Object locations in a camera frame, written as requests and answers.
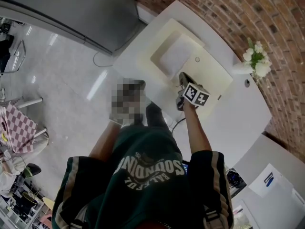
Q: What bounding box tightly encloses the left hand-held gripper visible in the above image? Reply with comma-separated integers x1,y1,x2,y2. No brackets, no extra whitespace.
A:
109,78,153,126

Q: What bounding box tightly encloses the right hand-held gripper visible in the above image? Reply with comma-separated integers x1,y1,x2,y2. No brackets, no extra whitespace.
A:
175,72,212,111

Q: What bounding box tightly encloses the person's left forearm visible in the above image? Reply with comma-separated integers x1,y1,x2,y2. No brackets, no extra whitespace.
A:
88,121,120,162

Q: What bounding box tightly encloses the person's right forearm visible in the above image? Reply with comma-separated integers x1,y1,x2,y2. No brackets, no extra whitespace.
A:
182,103,213,155

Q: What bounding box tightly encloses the beige desk mat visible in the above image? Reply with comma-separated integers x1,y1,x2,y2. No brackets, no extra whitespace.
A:
170,47,234,119

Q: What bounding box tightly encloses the person's dark trouser leg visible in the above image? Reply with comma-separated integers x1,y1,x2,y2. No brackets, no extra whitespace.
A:
144,101,169,130

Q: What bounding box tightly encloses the cream tray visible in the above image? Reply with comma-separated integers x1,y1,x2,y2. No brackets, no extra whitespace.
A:
139,18,206,81

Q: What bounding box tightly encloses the white flower bouquet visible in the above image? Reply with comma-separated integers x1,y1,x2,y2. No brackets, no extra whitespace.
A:
242,37,273,79

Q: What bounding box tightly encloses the green printed shirt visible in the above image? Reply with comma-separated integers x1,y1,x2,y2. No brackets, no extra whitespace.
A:
51,125,234,229

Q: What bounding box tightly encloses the white table leg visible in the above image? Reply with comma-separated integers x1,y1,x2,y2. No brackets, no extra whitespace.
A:
16,97,44,109

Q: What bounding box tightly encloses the grey refrigerator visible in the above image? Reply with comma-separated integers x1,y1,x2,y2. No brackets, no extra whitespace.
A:
0,0,142,56

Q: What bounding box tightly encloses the pink checked tablecloth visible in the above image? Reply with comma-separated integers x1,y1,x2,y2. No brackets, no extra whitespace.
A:
0,101,38,154

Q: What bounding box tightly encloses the black electronic device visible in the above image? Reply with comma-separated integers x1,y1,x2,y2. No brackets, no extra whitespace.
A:
225,167,248,197

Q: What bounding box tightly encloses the white paper with blue label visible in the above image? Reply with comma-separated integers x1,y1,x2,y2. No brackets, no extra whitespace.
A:
248,163,294,198

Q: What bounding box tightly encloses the black cable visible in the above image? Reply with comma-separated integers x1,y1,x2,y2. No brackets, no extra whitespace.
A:
170,117,187,132

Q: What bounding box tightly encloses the grey floor cable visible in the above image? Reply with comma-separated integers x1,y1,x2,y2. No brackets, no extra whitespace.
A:
92,51,114,68

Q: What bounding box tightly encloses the metal frame chair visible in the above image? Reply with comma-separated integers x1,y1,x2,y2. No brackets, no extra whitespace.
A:
0,34,26,75

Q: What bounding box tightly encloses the yellow wire basket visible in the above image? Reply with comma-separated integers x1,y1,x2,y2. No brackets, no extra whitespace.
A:
21,190,41,205

